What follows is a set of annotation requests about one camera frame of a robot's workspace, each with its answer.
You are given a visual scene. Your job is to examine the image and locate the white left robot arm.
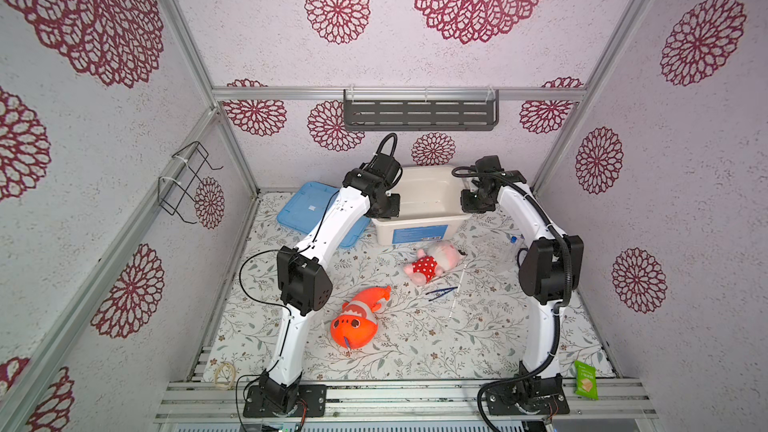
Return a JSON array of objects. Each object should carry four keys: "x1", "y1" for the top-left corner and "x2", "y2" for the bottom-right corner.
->
[{"x1": 258, "y1": 152, "x2": 402, "y2": 415}]

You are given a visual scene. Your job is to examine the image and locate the blue plastic lid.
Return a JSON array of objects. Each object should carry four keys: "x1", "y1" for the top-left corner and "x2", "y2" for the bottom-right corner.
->
[{"x1": 277, "y1": 182, "x2": 339, "y2": 250}]

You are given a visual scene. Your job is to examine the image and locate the black wire wall rack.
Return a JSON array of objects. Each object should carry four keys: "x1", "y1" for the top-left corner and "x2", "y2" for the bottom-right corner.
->
[{"x1": 156, "y1": 141, "x2": 226, "y2": 230}]

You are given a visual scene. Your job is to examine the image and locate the clear glass stirring rod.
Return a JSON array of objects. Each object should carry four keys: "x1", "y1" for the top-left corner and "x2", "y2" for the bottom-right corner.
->
[{"x1": 448, "y1": 264, "x2": 468, "y2": 320}]

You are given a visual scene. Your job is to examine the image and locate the dark grey wall shelf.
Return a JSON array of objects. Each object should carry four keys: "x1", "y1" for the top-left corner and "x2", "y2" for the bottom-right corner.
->
[{"x1": 342, "y1": 89, "x2": 499, "y2": 132}]

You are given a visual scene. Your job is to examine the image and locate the green snack packet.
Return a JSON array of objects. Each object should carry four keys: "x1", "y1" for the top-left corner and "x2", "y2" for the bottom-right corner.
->
[{"x1": 574, "y1": 361, "x2": 598, "y2": 400}]

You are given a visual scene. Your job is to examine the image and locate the white plastic storage bin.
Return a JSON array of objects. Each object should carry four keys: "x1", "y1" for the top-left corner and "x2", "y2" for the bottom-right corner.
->
[{"x1": 372, "y1": 165, "x2": 471, "y2": 246}]

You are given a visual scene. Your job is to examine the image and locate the blue plastic tweezers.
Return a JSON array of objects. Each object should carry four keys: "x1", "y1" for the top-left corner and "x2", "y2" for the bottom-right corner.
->
[{"x1": 426, "y1": 286, "x2": 459, "y2": 302}]

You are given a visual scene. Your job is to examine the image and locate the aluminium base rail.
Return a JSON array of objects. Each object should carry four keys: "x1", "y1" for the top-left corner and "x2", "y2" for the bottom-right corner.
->
[{"x1": 153, "y1": 379, "x2": 658, "y2": 424}]

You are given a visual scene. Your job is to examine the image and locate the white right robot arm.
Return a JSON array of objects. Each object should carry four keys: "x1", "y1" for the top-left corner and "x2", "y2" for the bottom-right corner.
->
[{"x1": 451, "y1": 155, "x2": 584, "y2": 425}]

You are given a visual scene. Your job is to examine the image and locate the coiled beige rubber band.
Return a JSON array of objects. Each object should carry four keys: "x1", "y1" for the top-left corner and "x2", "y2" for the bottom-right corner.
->
[{"x1": 213, "y1": 361, "x2": 237, "y2": 391}]

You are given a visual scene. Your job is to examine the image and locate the orange plush fish toy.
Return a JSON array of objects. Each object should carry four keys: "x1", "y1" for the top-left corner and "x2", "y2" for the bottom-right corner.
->
[{"x1": 330, "y1": 286, "x2": 392, "y2": 350}]

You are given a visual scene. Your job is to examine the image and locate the pink plush pig toy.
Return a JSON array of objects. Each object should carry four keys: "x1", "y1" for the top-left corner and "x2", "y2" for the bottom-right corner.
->
[{"x1": 403, "y1": 241, "x2": 465, "y2": 286}]

